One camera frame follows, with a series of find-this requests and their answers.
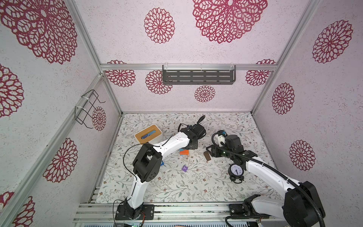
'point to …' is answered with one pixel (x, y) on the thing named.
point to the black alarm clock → (235, 172)
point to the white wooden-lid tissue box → (148, 134)
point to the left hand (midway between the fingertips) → (188, 146)
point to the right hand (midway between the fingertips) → (209, 146)
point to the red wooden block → (185, 152)
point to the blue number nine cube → (162, 163)
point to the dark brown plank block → (207, 155)
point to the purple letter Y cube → (184, 168)
